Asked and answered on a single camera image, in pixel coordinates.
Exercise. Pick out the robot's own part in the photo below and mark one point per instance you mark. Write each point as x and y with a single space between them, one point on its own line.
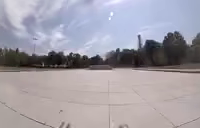
64 125
123 126

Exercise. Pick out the pale concrete slab plaza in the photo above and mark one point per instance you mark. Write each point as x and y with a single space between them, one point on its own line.
88 90

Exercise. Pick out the low grey wall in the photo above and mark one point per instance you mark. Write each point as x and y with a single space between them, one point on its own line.
100 67

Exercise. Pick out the tall narrow tower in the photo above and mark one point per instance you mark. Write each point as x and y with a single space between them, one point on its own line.
139 41

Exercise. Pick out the lamp pole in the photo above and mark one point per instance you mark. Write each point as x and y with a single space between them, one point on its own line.
34 46

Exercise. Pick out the row of trees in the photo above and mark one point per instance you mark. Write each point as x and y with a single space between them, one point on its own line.
171 50

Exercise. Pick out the raised pale ground strip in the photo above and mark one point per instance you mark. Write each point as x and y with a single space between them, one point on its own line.
188 68

